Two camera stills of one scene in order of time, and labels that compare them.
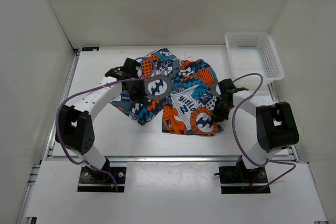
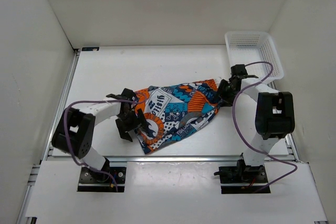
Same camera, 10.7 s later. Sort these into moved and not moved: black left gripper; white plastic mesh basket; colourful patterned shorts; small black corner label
Moved: black left gripper; colourful patterned shorts
Not moved: white plastic mesh basket; small black corner label
